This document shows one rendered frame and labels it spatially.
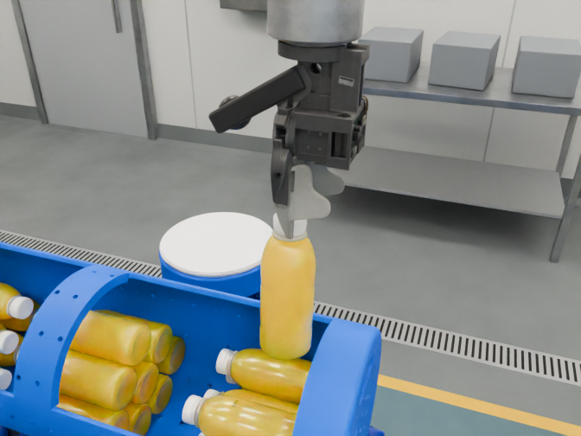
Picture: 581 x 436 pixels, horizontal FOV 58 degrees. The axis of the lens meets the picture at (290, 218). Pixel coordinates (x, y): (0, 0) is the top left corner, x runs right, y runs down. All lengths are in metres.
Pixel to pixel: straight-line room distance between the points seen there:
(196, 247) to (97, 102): 3.85
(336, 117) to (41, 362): 0.53
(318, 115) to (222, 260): 0.74
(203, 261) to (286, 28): 0.80
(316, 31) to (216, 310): 0.58
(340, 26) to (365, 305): 2.32
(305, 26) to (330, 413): 0.43
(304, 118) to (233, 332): 0.53
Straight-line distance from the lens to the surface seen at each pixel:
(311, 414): 0.67
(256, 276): 1.21
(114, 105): 4.93
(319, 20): 0.49
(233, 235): 1.30
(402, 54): 3.07
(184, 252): 1.25
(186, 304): 0.96
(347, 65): 0.51
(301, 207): 0.56
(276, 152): 0.53
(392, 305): 2.76
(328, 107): 0.53
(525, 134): 3.95
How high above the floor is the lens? 1.72
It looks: 30 degrees down
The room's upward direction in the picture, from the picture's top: straight up
